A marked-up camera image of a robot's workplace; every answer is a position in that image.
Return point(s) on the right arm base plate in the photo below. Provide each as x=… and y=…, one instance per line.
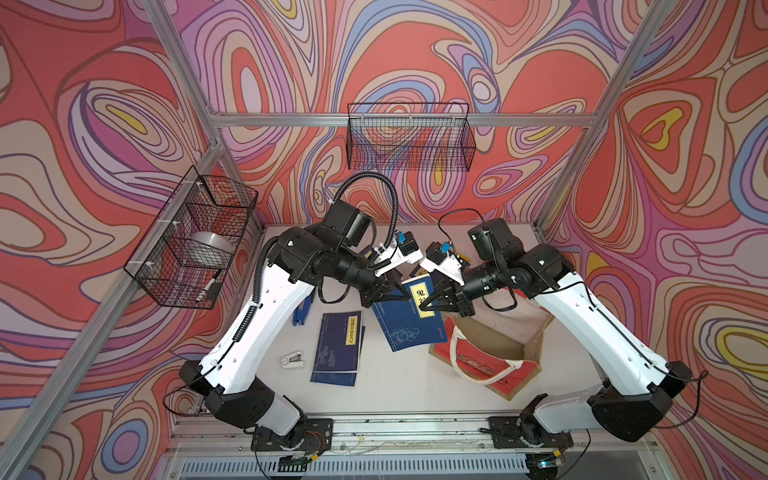
x=516, y=432

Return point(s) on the small white stapler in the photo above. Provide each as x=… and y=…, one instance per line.
x=292, y=361

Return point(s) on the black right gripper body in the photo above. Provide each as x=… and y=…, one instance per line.
x=461, y=299

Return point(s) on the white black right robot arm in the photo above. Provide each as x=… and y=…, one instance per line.
x=639, y=385

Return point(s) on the green circuit board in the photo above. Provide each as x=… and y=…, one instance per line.
x=290, y=464

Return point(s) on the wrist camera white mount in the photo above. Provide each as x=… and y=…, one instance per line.
x=442, y=258
x=402, y=250

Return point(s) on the black wire basket back wall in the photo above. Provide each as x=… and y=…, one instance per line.
x=410, y=136

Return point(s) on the white marker in basket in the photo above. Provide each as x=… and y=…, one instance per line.
x=210, y=290

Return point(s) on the navy book yellow label top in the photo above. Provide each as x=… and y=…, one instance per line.
x=404, y=324

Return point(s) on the black wire basket wall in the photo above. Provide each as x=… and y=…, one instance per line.
x=210, y=203
x=410, y=136

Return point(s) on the grey tape roll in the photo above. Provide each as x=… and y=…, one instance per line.
x=207, y=250

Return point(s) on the red beige canvas tote bag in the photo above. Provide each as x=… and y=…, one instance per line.
x=498, y=350

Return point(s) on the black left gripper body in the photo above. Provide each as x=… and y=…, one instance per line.
x=373, y=289

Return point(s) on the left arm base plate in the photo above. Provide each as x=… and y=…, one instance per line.
x=313, y=435

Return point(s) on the black wire basket left wall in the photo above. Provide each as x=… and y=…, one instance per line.
x=210, y=203

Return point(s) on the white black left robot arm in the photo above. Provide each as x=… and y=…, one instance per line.
x=290, y=267

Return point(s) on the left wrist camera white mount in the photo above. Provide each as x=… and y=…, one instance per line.
x=402, y=250

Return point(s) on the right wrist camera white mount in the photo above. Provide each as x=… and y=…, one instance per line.
x=442, y=258

